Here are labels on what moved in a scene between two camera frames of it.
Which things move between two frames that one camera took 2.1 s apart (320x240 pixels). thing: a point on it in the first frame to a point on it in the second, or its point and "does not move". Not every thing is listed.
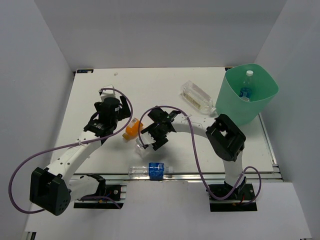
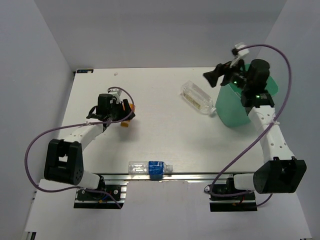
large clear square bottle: [198, 98] does not move
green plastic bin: [265, 87] does not move
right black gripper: [159, 142] to [219, 70]
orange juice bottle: [132, 129] to [125, 123]
